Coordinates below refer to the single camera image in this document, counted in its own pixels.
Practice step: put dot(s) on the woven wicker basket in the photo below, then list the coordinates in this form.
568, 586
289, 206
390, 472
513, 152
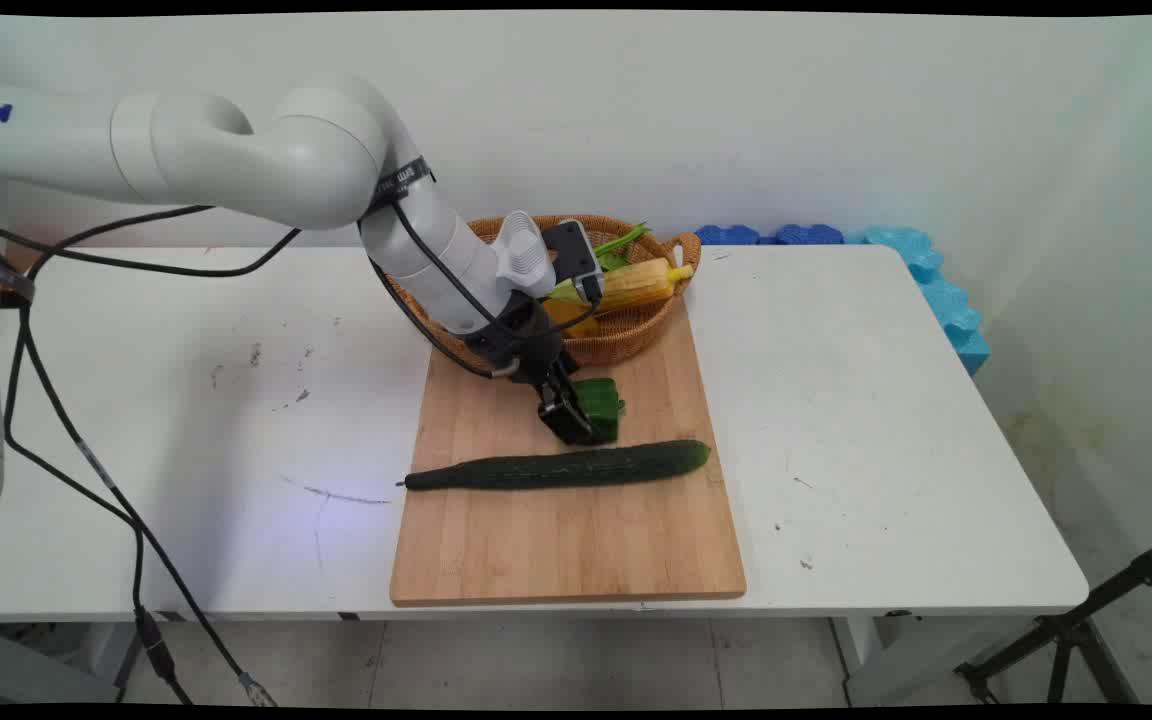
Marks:
636, 325

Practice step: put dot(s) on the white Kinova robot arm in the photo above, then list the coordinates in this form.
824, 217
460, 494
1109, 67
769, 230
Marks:
316, 150

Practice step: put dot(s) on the white ribbed camera mount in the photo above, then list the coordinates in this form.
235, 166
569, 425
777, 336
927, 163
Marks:
524, 255

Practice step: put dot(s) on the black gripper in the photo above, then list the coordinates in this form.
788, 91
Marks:
521, 335

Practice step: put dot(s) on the dark blue foam piece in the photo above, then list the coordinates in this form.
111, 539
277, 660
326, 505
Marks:
808, 234
726, 235

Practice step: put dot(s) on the wooden cutting board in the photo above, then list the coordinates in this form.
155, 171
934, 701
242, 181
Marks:
556, 540

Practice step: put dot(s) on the yellow corn cob with husk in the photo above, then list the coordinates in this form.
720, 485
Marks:
641, 282

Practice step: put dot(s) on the green bell pepper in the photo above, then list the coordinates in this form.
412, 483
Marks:
604, 405

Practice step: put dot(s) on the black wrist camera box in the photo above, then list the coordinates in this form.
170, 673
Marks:
571, 255

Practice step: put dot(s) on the long dark green cucumber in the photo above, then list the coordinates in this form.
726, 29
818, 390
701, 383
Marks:
556, 468

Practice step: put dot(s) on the white table leg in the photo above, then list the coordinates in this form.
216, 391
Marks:
911, 660
36, 665

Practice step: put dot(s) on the brown-yellow potato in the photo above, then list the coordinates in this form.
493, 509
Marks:
561, 320

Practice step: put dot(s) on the light blue foam mat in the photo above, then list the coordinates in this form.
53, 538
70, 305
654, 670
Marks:
941, 295

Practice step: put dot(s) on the black tripod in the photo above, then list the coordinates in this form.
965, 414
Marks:
1071, 630

